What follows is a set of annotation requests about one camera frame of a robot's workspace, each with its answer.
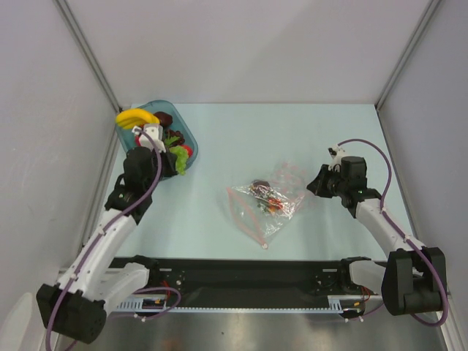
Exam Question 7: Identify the right aluminium frame post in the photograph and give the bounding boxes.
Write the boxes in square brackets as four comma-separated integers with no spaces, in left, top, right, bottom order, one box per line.
[374,0,444,112]

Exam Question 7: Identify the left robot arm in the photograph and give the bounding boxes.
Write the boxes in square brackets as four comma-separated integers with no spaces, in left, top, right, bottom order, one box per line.
[36,146,181,350]

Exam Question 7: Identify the purple fake grapes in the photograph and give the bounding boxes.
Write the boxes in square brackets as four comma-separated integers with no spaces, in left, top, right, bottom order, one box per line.
[165,129,185,147]

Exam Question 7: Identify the aluminium rail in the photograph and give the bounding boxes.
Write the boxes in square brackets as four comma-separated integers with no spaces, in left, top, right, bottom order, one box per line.
[57,267,75,284]

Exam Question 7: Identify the small red fake apple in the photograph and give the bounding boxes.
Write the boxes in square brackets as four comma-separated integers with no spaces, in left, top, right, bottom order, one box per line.
[181,145,193,158]

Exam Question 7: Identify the green fake grapes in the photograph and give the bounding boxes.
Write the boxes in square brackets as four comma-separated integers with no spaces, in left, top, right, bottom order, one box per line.
[169,146,189,176]

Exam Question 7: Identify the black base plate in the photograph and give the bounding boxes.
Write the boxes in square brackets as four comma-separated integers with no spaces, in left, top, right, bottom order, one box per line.
[105,257,388,309]

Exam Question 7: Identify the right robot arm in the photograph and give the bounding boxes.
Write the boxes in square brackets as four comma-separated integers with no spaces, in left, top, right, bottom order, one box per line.
[307,151,449,316]

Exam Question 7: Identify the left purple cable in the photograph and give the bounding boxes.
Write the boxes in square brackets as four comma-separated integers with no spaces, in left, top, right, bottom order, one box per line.
[44,131,182,351]

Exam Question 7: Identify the left white cable duct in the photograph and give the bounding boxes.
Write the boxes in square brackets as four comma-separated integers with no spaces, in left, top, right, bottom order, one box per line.
[114,294,167,313]

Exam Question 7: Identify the dark purple fake fruit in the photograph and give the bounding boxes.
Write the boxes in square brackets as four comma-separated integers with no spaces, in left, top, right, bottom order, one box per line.
[250,179,271,196]

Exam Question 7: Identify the dark red fake apple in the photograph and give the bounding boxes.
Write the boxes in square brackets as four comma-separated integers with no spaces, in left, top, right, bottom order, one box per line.
[154,111,173,128]

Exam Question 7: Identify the yellow fake banana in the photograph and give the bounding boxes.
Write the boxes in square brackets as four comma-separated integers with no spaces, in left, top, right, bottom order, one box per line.
[115,108,160,129]

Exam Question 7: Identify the teal plastic bin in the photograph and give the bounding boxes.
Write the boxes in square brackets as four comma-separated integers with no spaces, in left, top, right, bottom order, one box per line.
[116,100,198,169]

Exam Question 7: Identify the aluminium frame post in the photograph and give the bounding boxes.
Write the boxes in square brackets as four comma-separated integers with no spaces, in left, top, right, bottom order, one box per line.
[374,0,444,112]
[53,0,121,113]

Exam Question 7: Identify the left aluminium frame post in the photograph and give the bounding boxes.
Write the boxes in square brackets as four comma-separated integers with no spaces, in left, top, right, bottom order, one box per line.
[53,0,121,113]

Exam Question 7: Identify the right white cable duct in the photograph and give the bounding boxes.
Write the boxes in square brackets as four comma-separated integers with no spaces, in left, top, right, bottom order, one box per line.
[328,295,366,314]

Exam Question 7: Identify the clear zip top bag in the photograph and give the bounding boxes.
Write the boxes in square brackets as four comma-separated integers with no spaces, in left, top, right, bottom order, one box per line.
[227,162,310,249]

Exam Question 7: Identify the red fake cherry tomatoes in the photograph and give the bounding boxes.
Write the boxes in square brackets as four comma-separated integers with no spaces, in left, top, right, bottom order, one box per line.
[257,196,283,214]

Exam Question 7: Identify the white cable duct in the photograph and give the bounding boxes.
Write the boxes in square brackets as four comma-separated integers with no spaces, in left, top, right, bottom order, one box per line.
[114,294,167,313]
[328,295,366,314]

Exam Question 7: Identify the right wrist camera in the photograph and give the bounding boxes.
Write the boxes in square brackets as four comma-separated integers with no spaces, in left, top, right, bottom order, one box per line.
[328,145,347,172]

